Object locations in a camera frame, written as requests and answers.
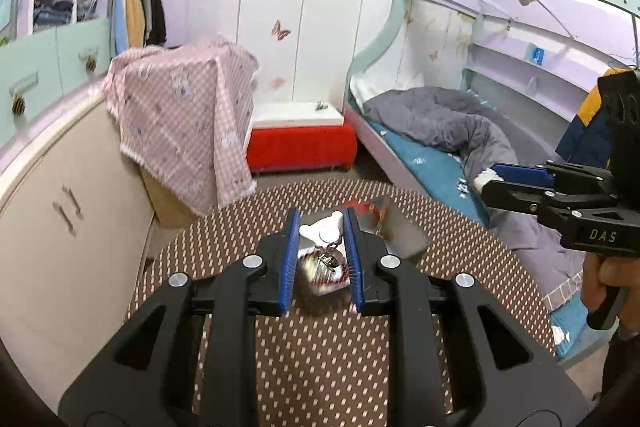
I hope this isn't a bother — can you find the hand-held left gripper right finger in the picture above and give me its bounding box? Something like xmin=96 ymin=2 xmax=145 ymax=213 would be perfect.
xmin=342 ymin=207 xmax=589 ymax=427

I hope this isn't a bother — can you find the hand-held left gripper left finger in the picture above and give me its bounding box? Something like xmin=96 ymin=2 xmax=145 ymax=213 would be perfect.
xmin=59 ymin=208 xmax=301 ymax=427

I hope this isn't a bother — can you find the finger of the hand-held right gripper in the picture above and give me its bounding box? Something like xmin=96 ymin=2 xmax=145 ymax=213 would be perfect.
xmin=481 ymin=178 xmax=622 ymax=215
xmin=491 ymin=161 xmax=616 ymax=194

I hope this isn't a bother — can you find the white pendant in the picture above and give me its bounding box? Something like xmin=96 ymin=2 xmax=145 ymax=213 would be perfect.
xmin=473 ymin=170 xmax=504 ymax=193

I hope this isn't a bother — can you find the dark jewelry box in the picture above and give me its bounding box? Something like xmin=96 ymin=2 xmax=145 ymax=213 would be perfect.
xmin=296 ymin=193 xmax=429 ymax=304

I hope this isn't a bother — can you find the person's right forearm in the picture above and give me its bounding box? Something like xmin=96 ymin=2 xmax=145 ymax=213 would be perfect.
xmin=600 ymin=317 xmax=640 ymax=414

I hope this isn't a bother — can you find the person's right hand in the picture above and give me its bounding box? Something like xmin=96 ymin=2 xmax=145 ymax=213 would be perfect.
xmin=580 ymin=252 xmax=610 ymax=314

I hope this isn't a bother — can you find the yellow and navy jacket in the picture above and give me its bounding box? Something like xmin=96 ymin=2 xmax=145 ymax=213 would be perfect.
xmin=554 ymin=69 xmax=617 ymax=168

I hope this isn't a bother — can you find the grey duvet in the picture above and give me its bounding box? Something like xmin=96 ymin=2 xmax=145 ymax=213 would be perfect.
xmin=362 ymin=87 xmax=587 ymax=304

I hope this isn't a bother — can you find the blue bedsheet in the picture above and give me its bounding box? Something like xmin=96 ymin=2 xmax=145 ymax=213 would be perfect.
xmin=374 ymin=127 xmax=591 ymax=359

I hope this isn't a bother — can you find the brown polka dot round table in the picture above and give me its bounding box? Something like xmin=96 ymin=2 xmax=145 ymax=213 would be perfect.
xmin=124 ymin=179 xmax=559 ymax=427

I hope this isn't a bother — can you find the red storage bench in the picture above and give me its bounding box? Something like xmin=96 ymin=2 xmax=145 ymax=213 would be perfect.
xmin=246 ymin=101 xmax=359 ymax=174

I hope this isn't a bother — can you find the light wooden cabinet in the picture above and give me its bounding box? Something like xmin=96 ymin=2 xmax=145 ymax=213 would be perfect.
xmin=139 ymin=167 xmax=202 ymax=229

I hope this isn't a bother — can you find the pink bear print cloth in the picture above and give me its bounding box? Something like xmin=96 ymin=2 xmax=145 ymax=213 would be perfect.
xmin=103 ymin=35 xmax=261 ymax=218

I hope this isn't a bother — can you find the low white cabinet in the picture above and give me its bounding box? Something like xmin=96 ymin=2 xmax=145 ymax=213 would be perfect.
xmin=0 ymin=74 xmax=157 ymax=360

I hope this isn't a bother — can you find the yellow hanging coat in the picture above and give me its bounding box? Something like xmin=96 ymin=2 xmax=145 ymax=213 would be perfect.
xmin=123 ymin=0 xmax=147 ymax=49

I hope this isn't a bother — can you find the light blue hanging shirt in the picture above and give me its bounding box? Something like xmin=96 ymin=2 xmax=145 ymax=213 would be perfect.
xmin=110 ymin=0 xmax=132 ymax=56

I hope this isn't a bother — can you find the lilac stair cabinet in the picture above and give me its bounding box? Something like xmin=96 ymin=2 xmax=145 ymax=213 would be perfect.
xmin=0 ymin=0 xmax=196 ymax=142

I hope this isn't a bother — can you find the folded jeans stack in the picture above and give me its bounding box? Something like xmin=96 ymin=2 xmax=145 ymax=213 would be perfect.
xmin=33 ymin=0 xmax=74 ymax=27
xmin=75 ymin=0 xmax=100 ymax=22

